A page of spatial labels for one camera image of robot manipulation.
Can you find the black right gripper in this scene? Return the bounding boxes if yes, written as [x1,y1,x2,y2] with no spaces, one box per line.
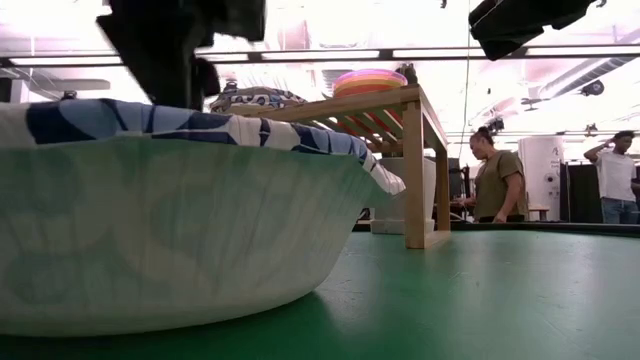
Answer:
[468,0,599,62]

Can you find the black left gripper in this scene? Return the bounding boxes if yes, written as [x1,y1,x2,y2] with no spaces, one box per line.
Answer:
[96,0,267,111]

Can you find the pink plastic bowl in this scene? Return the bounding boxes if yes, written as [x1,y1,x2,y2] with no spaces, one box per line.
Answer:
[332,68,409,82]

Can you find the yellow plastic bowl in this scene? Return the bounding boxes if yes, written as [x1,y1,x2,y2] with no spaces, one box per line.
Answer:
[333,77,409,87]

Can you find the wooden slatted shelf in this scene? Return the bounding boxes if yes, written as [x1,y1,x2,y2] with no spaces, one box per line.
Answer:
[212,83,452,250]

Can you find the white cylindrical tank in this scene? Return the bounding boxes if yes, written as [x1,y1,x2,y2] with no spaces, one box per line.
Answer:
[517,135,566,222]

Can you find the person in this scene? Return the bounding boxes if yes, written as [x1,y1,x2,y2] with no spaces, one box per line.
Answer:
[458,125,529,224]
[583,130,640,225]

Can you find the black partition panel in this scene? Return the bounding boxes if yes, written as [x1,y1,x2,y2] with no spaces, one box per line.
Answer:
[559,162,640,224]

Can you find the white plastic container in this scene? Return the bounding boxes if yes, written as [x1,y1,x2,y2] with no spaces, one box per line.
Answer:
[370,156,437,235]

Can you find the thin hanging cable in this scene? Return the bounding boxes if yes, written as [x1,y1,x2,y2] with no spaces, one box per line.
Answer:
[463,0,472,131]

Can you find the black ceiling camera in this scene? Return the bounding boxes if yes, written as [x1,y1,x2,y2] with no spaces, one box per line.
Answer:
[580,79,606,98]

